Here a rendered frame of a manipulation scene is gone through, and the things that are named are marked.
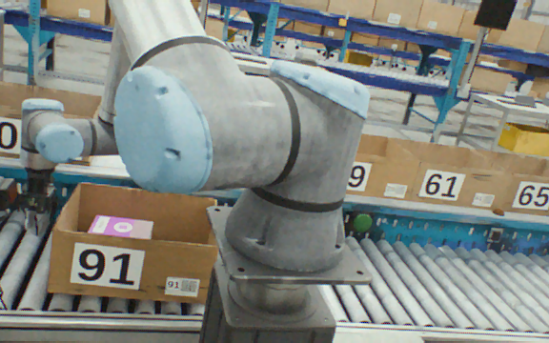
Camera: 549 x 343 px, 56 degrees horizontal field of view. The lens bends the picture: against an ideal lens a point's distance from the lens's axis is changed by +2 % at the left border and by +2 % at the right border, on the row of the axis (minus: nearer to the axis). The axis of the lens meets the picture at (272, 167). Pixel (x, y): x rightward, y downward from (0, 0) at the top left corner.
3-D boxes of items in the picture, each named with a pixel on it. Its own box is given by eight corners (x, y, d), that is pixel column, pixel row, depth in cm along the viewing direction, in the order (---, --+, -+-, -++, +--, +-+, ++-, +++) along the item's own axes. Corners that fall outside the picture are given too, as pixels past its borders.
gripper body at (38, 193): (16, 214, 130) (17, 170, 127) (25, 200, 138) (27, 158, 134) (50, 216, 132) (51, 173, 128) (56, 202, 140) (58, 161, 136)
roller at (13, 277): (-20, 328, 117) (-19, 309, 116) (35, 221, 165) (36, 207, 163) (5, 329, 118) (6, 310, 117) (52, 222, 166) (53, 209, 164)
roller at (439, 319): (440, 342, 146) (445, 328, 144) (372, 248, 193) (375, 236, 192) (456, 343, 147) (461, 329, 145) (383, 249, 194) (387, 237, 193)
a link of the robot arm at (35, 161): (25, 139, 134) (66, 144, 136) (24, 157, 135) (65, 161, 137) (15, 151, 125) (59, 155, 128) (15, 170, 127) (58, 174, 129)
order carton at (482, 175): (407, 202, 195) (420, 161, 189) (377, 173, 221) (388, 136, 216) (498, 212, 204) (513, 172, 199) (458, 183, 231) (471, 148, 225)
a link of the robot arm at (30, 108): (27, 105, 120) (17, 93, 127) (25, 155, 124) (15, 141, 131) (70, 107, 125) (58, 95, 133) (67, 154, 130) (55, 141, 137)
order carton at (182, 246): (46, 292, 125) (50, 230, 119) (74, 233, 152) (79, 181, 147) (210, 305, 132) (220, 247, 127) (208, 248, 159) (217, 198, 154)
